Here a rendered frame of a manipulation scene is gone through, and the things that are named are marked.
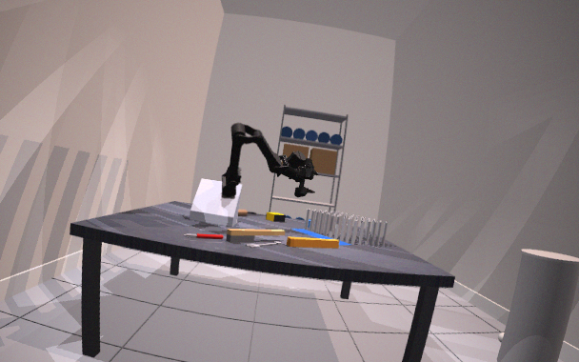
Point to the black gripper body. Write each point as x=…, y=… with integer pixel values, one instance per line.
x=301, y=190

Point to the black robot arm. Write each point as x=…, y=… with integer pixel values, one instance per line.
x=231, y=178

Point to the red-handled screwdriver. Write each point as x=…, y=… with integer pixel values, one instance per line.
x=209, y=236

